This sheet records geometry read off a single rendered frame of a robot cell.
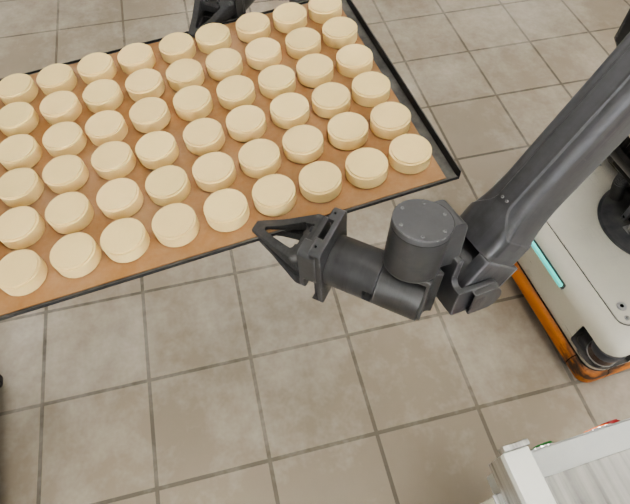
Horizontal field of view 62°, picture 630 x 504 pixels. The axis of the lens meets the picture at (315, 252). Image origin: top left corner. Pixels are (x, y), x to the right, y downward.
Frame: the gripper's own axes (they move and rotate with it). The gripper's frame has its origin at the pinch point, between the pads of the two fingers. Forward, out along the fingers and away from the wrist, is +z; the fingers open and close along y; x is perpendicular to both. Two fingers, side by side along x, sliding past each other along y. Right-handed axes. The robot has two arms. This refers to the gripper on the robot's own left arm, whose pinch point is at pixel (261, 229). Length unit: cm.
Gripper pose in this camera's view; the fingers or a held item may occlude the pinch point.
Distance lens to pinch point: 59.5
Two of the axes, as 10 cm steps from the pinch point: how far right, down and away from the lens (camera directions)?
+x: 4.5, -7.7, 4.6
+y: 0.4, 5.3, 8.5
